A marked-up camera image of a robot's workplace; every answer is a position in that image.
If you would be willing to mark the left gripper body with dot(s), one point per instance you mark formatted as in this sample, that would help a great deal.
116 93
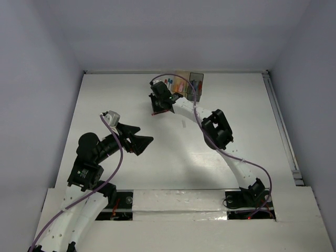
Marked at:
125 143

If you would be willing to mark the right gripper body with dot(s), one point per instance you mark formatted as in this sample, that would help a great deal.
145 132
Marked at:
156 103

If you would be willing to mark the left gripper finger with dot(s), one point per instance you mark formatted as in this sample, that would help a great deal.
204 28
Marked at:
140 143
127 130

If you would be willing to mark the red gel pen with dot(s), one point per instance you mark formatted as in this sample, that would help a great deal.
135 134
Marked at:
159 112

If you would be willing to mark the pink highlighter marker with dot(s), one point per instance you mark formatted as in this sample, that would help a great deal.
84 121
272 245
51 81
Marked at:
181 87

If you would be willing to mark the red pen thin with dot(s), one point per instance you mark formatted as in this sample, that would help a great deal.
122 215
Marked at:
200 86

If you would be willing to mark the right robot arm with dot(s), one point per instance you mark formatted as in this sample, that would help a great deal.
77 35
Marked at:
216 131

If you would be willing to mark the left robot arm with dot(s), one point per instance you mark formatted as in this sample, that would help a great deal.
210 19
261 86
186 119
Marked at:
86 194

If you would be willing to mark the orange plastic container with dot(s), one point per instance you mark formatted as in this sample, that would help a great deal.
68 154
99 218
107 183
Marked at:
181 76

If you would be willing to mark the grey plastic container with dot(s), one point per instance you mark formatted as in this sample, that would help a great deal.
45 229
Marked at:
196 80

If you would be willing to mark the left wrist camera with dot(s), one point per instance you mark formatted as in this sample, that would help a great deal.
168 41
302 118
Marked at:
110 118

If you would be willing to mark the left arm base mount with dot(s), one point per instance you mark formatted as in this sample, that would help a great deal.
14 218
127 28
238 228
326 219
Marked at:
119 207

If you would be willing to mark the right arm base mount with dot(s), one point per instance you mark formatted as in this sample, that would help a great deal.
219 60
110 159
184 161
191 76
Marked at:
240 205

